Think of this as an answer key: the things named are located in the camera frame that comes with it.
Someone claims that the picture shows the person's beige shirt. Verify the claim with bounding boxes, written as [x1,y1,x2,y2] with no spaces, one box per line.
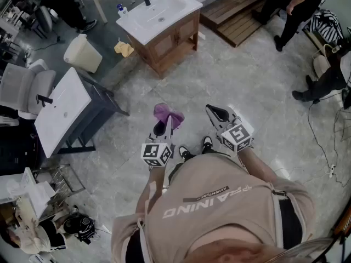
[111,152,316,263]

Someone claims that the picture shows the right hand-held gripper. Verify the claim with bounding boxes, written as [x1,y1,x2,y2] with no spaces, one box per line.
[205,104,254,159]

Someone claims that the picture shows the white box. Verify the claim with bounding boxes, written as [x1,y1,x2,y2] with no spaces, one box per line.
[0,167,55,219]

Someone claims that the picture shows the black floor cable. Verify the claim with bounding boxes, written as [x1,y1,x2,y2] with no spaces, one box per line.
[307,92,351,186]

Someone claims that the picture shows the black equipment case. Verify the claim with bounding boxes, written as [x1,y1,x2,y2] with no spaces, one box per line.
[0,118,42,175]

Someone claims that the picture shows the cream trash bin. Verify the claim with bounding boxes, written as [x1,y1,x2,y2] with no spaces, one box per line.
[63,33,103,73]

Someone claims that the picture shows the yellow cloth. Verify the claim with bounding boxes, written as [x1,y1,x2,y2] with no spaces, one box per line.
[114,38,134,57]

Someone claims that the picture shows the grey office chair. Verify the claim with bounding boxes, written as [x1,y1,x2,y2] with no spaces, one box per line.
[0,59,57,120]

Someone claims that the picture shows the wooden cabinet door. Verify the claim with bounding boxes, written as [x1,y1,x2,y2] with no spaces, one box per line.
[175,16,196,49]
[150,31,179,65]

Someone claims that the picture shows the purple cloth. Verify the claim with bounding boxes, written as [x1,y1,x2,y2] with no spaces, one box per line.
[153,102,185,129]

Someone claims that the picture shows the low black faucet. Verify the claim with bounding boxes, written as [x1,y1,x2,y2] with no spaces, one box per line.
[36,94,53,108]

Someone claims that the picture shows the metal wire rack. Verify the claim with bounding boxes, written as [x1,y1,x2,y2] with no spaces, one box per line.
[32,163,86,203]

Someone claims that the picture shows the person's right forearm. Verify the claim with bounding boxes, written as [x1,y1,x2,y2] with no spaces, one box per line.
[237,146,275,182]

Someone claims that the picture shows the wooden vanity cabinet frame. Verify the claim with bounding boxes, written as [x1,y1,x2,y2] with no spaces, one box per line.
[126,8,200,78]

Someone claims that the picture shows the person's black trousers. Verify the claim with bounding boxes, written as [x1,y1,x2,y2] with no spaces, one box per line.
[168,143,234,181]

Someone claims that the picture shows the person's eyeglasses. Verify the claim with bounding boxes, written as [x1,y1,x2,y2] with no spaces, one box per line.
[274,236,342,263]

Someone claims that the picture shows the person's head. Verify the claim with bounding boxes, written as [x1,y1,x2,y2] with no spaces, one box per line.
[189,239,302,263]

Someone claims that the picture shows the wooden slatted platform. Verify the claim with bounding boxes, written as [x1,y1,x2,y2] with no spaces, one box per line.
[199,0,275,48]

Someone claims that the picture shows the black and white striped cloth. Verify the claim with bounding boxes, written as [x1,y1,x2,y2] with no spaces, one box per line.
[309,9,343,42]

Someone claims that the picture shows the person's left shoe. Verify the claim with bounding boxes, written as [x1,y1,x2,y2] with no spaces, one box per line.
[178,146,193,160]

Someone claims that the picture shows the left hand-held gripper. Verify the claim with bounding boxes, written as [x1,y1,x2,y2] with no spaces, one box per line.
[140,115,176,167]

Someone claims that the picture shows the person's left forearm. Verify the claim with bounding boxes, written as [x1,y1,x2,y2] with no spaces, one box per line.
[148,165,167,191]

